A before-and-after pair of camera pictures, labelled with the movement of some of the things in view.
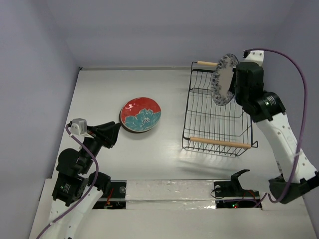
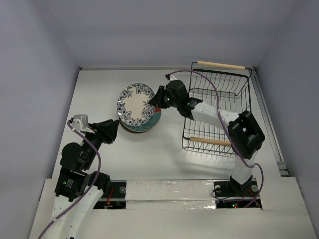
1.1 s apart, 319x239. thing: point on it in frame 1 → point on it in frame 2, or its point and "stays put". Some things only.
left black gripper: (107, 131) stays put
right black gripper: (237, 81) → (162, 96)
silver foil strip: (170, 194) stays put
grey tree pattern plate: (222, 79) → (133, 108)
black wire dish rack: (211, 127) stays put
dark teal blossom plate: (130, 130) stays put
